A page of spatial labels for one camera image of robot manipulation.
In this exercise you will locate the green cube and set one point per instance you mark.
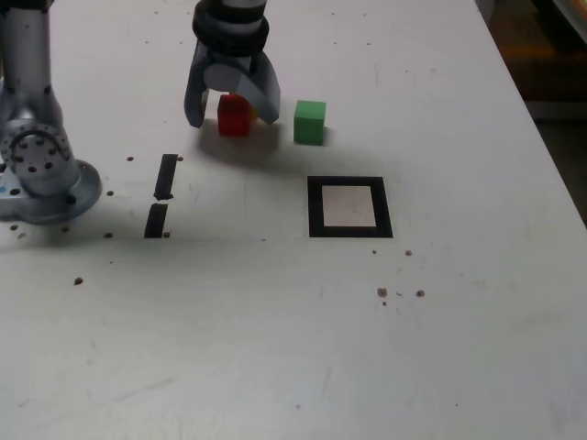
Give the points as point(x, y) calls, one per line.
point(309, 124)

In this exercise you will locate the black tape square outline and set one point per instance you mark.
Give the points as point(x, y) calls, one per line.
point(316, 206)

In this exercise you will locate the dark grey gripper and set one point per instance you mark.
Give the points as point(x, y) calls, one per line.
point(231, 58)

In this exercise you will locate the black tape strip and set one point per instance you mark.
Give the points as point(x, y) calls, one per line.
point(165, 179)

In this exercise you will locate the red cube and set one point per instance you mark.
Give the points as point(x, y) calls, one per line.
point(234, 117)

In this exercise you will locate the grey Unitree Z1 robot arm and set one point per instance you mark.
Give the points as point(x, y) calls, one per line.
point(41, 192)

